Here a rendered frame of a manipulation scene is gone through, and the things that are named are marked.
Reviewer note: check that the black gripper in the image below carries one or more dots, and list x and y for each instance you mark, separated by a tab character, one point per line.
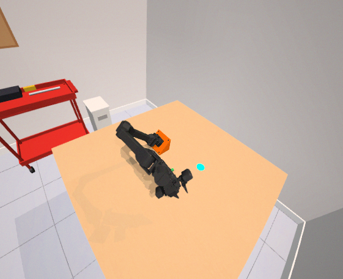
184	178

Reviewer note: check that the cyan flat disc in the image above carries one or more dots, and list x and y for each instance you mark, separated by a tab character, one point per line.
200	167

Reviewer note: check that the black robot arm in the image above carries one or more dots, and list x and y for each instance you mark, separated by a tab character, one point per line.
148	158

